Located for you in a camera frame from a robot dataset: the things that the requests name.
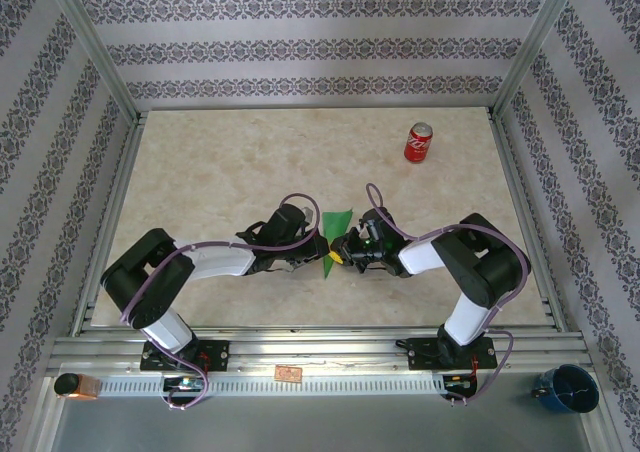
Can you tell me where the green paper sheet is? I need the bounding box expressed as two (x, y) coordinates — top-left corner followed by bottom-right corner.
(319, 206), (355, 280)

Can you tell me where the wide aluminium extrusion beam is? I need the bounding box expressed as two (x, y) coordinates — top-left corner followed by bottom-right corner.
(47, 325), (595, 376)

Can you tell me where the red soda can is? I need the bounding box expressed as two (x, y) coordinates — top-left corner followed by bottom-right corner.
(403, 120), (434, 165)

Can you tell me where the dark blue mug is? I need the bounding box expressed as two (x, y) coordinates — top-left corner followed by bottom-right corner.
(530, 364), (600, 414)

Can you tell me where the black and orange device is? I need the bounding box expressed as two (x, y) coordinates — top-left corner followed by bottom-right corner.
(53, 371), (104, 402)

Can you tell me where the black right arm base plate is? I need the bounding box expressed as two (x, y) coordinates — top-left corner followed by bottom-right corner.
(407, 336), (499, 372)

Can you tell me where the slotted grey cable duct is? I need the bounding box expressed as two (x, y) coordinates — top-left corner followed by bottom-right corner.
(97, 374), (449, 396)

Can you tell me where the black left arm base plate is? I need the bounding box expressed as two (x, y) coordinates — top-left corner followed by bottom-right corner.
(140, 339), (231, 372)

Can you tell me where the aluminium side rail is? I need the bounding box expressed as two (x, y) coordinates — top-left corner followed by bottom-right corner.
(71, 111), (150, 336)
(486, 109), (570, 332)

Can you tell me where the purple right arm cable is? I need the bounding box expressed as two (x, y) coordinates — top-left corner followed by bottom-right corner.
(365, 181), (532, 407)

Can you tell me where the aluminium frame post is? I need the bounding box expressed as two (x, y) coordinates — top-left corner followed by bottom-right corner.
(491, 0), (587, 121)
(43, 0), (143, 126)

